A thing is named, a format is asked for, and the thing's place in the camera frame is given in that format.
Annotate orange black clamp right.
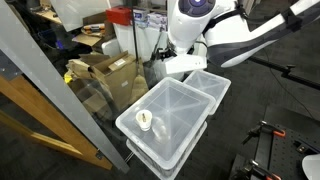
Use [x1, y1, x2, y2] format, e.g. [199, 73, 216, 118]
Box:
[231, 159, 282, 180]

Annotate grey metal post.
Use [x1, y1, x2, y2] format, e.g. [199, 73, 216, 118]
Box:
[0, 0, 129, 173]

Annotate large clear storage box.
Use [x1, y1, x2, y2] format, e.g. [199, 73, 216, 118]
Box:
[116, 77, 216, 170]

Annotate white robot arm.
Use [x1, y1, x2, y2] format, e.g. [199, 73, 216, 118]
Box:
[164, 0, 320, 74]

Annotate black perforated mounting board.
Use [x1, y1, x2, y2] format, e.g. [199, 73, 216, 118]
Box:
[229, 105, 320, 180]

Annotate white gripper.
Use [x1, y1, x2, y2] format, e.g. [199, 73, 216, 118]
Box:
[157, 50, 207, 74]

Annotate black tripod pole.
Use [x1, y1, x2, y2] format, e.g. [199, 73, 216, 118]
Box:
[248, 56, 320, 90]

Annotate brown Expo marker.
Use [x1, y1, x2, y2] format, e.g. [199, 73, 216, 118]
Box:
[142, 113, 146, 122]

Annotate wooden frame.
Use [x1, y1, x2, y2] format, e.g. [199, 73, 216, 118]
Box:
[0, 75, 112, 170]

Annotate clear lower storage bin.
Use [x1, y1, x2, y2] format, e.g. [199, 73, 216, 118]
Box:
[125, 121, 208, 180]

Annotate red box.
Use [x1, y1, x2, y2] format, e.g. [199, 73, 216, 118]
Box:
[106, 6, 131, 26]

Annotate brown cardboard boxes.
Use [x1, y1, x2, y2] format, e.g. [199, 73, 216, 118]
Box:
[67, 51, 148, 111]

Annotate small clear storage box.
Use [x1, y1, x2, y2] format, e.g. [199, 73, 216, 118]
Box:
[184, 70, 231, 115]

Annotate orange black clamp left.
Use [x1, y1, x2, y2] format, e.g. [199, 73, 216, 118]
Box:
[242, 121, 286, 145]

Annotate orange black clamp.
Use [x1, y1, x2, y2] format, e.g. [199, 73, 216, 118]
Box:
[231, 159, 282, 180]
[242, 121, 286, 145]

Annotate stacked white product boxes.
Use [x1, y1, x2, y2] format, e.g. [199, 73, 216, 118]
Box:
[133, 9, 168, 31]

